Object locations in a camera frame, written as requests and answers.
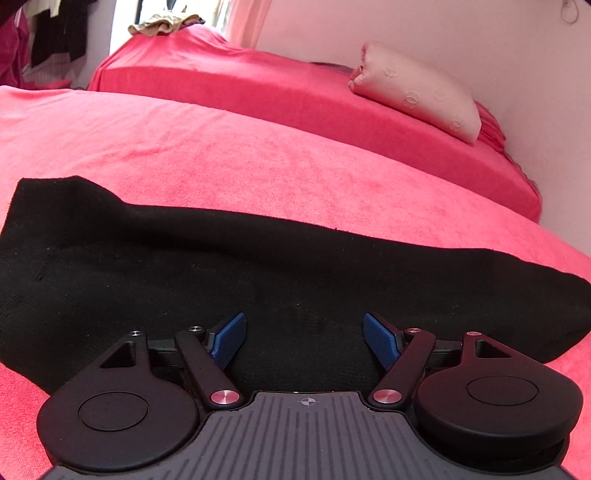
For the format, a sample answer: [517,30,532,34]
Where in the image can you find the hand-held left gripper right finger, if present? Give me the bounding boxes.
[362,312,513,409]

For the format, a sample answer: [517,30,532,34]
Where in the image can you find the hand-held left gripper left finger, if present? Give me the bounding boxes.
[99,312,247,409]

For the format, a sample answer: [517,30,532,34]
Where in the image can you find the black pants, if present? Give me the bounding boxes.
[0,175,591,398]

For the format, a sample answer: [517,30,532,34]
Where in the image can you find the red fleece blanket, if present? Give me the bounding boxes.
[0,85,591,480]

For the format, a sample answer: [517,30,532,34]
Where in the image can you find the pale pink embossed pillow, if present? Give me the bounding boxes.
[348,41,482,145]

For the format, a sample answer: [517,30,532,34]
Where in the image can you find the bed with red sheet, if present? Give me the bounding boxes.
[88,23,543,222]

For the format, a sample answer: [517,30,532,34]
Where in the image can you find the pink curtain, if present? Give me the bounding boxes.
[226,0,273,49]

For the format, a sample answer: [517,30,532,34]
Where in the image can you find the beige crumpled garment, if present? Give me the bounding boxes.
[128,13,206,37]

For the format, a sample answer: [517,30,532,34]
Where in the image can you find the black hanging garment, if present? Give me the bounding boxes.
[30,0,88,68]

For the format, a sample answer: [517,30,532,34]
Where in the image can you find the red hanging garment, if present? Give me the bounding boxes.
[0,18,33,88]

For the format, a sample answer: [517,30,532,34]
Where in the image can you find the cream hanging garment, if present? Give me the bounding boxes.
[25,0,61,19]

